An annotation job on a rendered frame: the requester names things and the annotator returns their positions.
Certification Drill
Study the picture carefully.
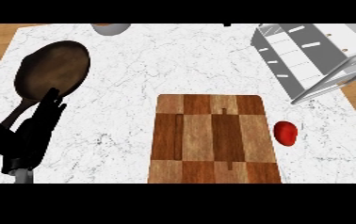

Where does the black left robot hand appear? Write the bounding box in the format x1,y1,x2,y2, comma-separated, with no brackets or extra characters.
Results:
0,87,68,176

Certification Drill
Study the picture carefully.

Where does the checkered wooden cutting board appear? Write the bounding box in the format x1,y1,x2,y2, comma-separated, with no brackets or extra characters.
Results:
146,93,284,184

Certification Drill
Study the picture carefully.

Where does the dark brown frying pan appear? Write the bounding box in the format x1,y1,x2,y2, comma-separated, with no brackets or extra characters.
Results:
0,40,92,130

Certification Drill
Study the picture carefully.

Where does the grey round bowl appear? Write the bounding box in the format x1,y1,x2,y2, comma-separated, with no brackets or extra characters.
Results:
90,24,131,37

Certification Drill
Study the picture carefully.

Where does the red fruit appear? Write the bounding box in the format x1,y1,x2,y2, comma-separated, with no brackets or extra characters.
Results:
273,120,298,148

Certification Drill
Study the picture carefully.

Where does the grey tiered wire basket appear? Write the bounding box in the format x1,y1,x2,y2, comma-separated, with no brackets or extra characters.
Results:
250,24,356,105

